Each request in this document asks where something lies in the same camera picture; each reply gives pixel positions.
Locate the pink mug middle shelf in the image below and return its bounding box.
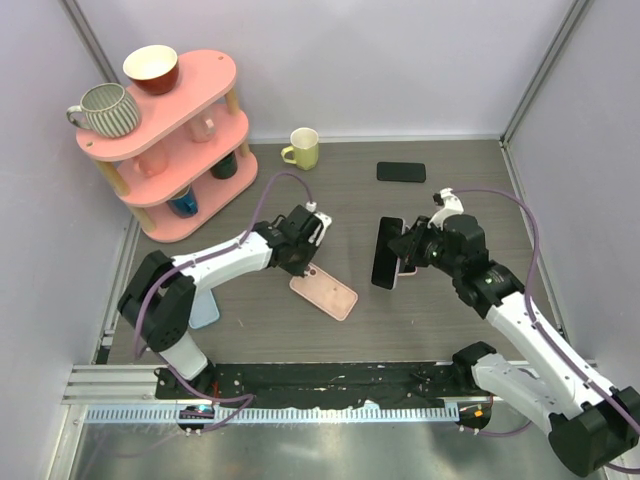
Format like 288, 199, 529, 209
133, 142, 168, 178

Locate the yellow mug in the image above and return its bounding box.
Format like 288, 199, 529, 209
281, 127, 319, 171

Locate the pink phone case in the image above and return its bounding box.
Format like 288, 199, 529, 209
289, 264, 358, 321
398, 259, 417, 277

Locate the black phone face up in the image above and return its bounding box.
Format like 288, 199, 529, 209
371, 217, 405, 290

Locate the aluminium rail frame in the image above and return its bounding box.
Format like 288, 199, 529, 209
64, 364, 474, 403

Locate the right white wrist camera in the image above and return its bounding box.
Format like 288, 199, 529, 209
429, 188, 464, 229

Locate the grey striped mug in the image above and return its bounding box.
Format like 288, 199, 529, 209
66, 83, 141, 139

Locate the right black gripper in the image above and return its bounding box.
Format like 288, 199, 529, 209
389, 216, 462, 278

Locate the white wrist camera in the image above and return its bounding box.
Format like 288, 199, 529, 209
305, 201, 332, 247
429, 188, 464, 229

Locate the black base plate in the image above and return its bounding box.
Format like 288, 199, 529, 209
154, 359, 514, 411

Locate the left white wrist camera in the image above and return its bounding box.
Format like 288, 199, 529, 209
305, 201, 332, 247

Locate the red bowl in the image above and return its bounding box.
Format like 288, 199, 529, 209
122, 45, 179, 95

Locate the blue mug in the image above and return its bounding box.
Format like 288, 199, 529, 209
167, 185, 199, 218

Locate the light blue phone case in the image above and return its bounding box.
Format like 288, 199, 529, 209
189, 290, 220, 329

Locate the pink three-tier shelf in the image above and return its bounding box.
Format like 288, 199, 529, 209
76, 49, 258, 243

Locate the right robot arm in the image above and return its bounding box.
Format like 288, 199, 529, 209
389, 214, 639, 477

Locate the pink mug upper shelf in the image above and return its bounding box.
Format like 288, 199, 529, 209
185, 115, 216, 143

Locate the white cable duct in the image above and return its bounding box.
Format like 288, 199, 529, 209
85, 402, 459, 425

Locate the dark green mug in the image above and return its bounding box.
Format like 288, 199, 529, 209
209, 152, 238, 180

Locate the black phone case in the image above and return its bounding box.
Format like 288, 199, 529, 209
376, 162, 427, 183

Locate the pink mug shelf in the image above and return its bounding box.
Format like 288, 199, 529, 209
133, 142, 168, 178
185, 115, 216, 143

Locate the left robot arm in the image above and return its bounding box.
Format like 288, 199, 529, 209
118, 205, 332, 399

